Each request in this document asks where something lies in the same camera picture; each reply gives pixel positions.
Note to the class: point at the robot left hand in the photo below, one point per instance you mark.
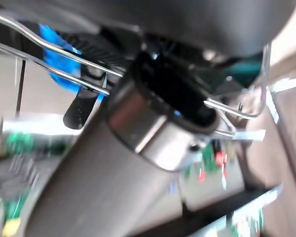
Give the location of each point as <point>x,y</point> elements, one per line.
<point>113,185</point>

